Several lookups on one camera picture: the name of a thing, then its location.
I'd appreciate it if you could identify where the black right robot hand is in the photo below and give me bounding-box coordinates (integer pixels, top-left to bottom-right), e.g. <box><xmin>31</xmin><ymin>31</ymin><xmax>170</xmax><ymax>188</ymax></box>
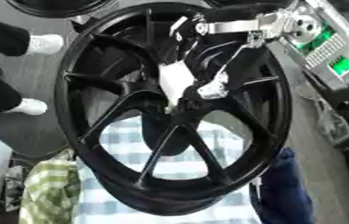
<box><xmin>168</xmin><ymin>4</ymin><xmax>292</xmax><ymax>101</ymax></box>

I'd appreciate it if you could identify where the white pin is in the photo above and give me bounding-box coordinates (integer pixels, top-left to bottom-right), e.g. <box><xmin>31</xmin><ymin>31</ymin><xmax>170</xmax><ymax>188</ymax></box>
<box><xmin>157</xmin><ymin>61</ymin><xmax>198</xmax><ymax>116</ymax></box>

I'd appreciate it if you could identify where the black spoked wheel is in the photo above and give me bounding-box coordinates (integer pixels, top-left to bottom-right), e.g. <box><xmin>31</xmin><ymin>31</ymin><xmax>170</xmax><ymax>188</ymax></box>
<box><xmin>52</xmin><ymin>2</ymin><xmax>294</xmax><ymax>217</ymax></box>

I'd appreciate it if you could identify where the dark blue fabric item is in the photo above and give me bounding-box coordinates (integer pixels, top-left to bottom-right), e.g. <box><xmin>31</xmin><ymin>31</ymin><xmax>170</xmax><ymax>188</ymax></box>
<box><xmin>248</xmin><ymin>146</ymin><xmax>318</xmax><ymax>224</ymax></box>

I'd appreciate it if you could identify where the black round tyre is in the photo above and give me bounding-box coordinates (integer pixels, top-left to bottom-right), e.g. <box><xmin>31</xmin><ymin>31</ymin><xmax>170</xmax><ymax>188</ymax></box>
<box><xmin>3</xmin><ymin>0</ymin><xmax>108</xmax><ymax>19</ymax></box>

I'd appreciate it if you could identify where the green white checked cloth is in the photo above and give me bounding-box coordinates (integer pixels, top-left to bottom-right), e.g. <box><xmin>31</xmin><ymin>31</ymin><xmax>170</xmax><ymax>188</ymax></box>
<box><xmin>17</xmin><ymin>149</ymin><xmax>84</xmax><ymax>224</ymax></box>

